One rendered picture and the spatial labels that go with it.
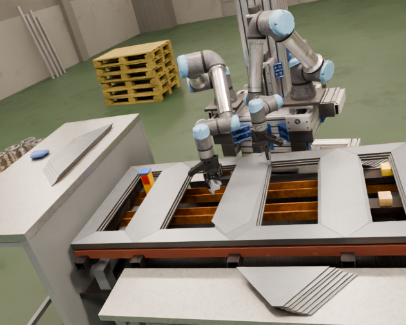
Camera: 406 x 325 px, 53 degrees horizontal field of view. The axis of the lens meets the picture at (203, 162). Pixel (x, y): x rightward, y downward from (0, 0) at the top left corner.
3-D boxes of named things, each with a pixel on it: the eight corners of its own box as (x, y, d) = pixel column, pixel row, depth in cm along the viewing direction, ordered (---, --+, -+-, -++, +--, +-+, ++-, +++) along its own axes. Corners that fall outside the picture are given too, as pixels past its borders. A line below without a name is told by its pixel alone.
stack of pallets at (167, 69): (183, 84, 716) (171, 39, 681) (163, 101, 655) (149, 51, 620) (128, 90, 767) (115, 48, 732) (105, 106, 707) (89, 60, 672)
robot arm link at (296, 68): (300, 75, 244) (298, 53, 238) (318, 77, 233) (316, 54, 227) (286, 82, 238) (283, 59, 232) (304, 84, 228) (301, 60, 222)
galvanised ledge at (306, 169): (421, 169, 216) (421, 165, 214) (189, 186, 256) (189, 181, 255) (413, 152, 233) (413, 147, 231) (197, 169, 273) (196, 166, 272)
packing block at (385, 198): (392, 206, 175) (392, 198, 173) (379, 206, 177) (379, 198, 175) (390, 198, 180) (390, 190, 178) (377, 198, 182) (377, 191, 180)
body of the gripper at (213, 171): (220, 181, 195) (215, 158, 189) (203, 182, 197) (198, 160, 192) (223, 173, 201) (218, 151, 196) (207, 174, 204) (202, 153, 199)
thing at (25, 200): (28, 241, 171) (24, 233, 169) (-78, 244, 189) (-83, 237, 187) (141, 118, 280) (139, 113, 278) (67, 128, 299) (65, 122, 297)
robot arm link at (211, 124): (218, 129, 205) (219, 138, 195) (196, 134, 206) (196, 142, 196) (214, 115, 202) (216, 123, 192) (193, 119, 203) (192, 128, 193)
